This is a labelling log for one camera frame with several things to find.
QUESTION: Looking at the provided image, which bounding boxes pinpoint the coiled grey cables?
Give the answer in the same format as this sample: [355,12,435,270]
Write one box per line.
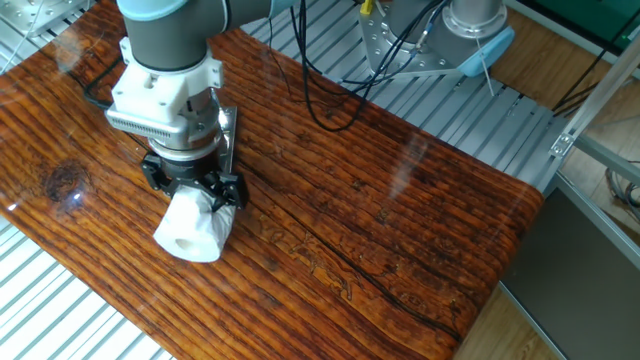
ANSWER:
[603,159,640,224]

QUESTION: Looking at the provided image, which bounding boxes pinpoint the aluminium corner bracket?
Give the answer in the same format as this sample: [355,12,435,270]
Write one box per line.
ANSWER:
[548,130,576,160]

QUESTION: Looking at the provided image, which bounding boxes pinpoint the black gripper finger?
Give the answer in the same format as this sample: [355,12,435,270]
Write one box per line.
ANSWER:
[199,169,249,211]
[140,151,174,197]

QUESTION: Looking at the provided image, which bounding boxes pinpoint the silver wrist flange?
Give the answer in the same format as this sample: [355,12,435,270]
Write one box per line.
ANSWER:
[147,89,225,162]

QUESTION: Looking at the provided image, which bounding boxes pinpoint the grey cable with metal connector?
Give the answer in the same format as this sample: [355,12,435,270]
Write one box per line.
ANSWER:
[412,0,454,54]

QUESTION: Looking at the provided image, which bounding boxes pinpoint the aluminium frame rail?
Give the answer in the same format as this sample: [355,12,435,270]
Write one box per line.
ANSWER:
[572,134,640,187]
[542,169,640,274]

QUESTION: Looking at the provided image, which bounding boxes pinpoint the aluminium frame post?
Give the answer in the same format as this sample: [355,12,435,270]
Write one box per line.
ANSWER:
[549,34,640,159]

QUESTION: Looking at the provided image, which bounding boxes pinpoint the black floor cable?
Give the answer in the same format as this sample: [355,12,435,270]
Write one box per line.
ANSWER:
[552,19,640,115]

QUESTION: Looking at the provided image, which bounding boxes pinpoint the dark grey panel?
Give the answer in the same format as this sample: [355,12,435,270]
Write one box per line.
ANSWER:
[501,187,640,360]

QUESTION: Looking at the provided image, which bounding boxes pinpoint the white towel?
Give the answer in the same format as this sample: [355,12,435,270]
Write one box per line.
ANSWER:
[152,184,238,264]

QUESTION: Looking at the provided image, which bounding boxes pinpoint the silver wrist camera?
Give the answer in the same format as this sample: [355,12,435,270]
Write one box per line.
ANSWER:
[103,107,199,147]

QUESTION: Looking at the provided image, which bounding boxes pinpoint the aluminium plate with holes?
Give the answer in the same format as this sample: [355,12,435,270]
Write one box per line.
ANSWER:
[0,0,96,37]

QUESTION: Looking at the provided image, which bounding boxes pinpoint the white printed wrist mount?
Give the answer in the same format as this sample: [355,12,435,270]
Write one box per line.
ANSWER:
[110,35,225,129]

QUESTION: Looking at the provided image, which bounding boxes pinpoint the white cable tie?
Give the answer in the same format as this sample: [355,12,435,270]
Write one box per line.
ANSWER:
[474,37,496,97]

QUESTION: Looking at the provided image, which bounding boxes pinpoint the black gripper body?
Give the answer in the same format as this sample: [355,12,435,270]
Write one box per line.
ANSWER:
[159,149,224,194]

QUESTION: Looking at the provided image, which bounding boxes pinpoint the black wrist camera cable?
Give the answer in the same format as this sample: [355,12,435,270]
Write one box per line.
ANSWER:
[82,54,126,112]

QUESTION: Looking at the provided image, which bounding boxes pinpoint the glossy wood-grain mat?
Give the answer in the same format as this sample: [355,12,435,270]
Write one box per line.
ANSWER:
[0,0,545,360]

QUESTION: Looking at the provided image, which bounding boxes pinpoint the chrome toilet paper holder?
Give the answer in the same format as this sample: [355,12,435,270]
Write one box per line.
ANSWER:
[214,105,239,176]

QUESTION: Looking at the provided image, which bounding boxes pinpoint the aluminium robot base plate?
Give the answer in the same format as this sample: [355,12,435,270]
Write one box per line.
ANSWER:
[358,2,484,79]

